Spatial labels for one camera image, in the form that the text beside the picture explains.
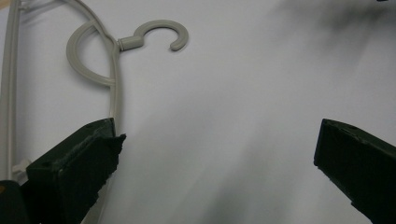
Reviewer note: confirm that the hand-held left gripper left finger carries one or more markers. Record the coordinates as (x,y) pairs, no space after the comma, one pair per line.
(71,174)

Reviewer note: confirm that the grey plastic clothes hanger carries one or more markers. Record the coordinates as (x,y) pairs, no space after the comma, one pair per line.
(113,62)

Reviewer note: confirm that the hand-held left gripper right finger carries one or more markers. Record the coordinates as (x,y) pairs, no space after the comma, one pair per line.
(358,165)

